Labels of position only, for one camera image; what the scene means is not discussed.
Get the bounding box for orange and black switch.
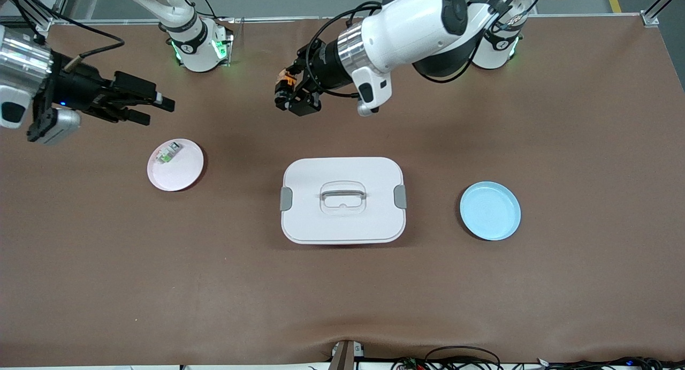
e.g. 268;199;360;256
276;70;298;95

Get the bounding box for pink round plate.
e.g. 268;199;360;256
147;139;205;192

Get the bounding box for white lidded container box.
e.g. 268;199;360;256
280;156;407;245

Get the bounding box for brown table mat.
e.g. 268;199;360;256
0;17;685;366

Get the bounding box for light blue round plate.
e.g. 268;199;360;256
459;181;522;241

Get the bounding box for green and clear switch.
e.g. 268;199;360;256
155;141;182;165

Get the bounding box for metal table edge rail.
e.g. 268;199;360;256
51;14;656;25

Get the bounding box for aluminium frame struts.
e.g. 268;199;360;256
0;0;73;31

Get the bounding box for black right base cable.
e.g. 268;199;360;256
182;0;220;20

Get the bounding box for metal mount bracket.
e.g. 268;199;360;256
329;339;366;370

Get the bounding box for black looped cable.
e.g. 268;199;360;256
391;346;504;370

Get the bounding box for aluminium frame corner strut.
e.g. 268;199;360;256
642;0;685;27

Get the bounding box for black cable bundle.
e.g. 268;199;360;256
535;356;685;370

